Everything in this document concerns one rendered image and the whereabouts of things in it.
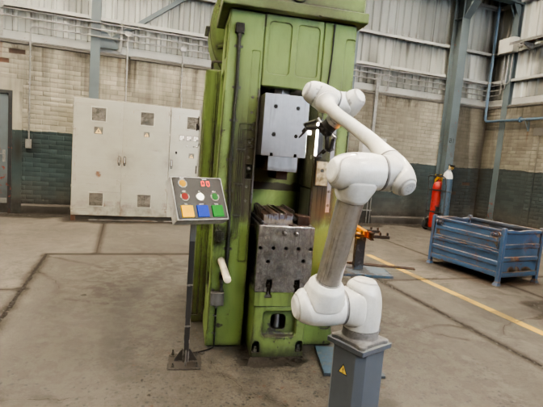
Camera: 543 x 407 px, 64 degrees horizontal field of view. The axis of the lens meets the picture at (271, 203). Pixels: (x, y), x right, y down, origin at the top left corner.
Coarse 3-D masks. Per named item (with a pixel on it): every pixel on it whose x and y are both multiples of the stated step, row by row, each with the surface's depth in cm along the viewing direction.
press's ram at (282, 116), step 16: (272, 96) 277; (288, 96) 279; (272, 112) 279; (288, 112) 281; (304, 112) 283; (272, 128) 280; (288, 128) 282; (256, 144) 299; (272, 144) 281; (288, 144) 283; (304, 144) 285
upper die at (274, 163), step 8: (264, 160) 293; (272, 160) 282; (280, 160) 283; (288, 160) 284; (296, 160) 285; (264, 168) 291; (272, 168) 283; (280, 168) 284; (288, 168) 285; (296, 168) 286
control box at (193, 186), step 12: (168, 180) 256; (192, 180) 262; (204, 180) 267; (216, 180) 272; (168, 192) 256; (180, 192) 254; (192, 192) 259; (204, 192) 264; (216, 192) 268; (180, 204) 251; (192, 204) 255; (204, 204) 260; (216, 204) 265; (180, 216) 248; (228, 216) 266
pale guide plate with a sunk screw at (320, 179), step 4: (316, 164) 302; (320, 164) 302; (324, 164) 302; (316, 168) 301; (320, 168) 302; (324, 168) 302; (316, 172) 302; (320, 172) 302; (324, 172) 303; (316, 176) 302; (320, 176) 303; (324, 176) 303; (316, 180) 302; (320, 180) 303; (324, 180) 304; (316, 184) 303; (320, 184) 303; (324, 184) 304
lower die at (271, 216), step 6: (264, 210) 306; (270, 210) 300; (276, 210) 295; (282, 210) 298; (264, 216) 286; (270, 216) 287; (276, 216) 288; (282, 216) 288; (288, 216) 289; (264, 222) 286; (270, 222) 287; (276, 222) 288; (282, 222) 289; (288, 222) 290
